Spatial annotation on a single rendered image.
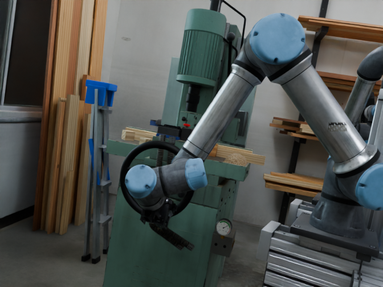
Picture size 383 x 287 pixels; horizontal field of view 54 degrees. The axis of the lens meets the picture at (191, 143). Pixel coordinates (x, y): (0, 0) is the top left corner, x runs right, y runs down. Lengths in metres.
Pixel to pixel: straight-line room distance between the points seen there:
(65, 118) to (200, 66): 1.52
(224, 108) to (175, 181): 0.25
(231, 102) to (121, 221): 0.85
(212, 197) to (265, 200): 2.52
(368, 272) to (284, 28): 0.67
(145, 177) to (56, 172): 2.08
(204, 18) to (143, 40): 2.58
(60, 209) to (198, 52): 1.82
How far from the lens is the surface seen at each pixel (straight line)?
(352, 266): 1.14
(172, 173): 0.91
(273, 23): 0.90
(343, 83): 3.55
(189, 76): 1.62
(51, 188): 2.96
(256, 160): 1.65
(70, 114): 2.92
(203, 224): 1.56
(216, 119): 1.02
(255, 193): 4.01
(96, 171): 2.47
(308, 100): 0.92
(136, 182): 0.89
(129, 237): 1.67
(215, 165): 1.51
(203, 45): 1.63
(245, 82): 1.03
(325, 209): 1.13
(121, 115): 4.19
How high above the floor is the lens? 1.09
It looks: 5 degrees down
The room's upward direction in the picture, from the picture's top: 10 degrees clockwise
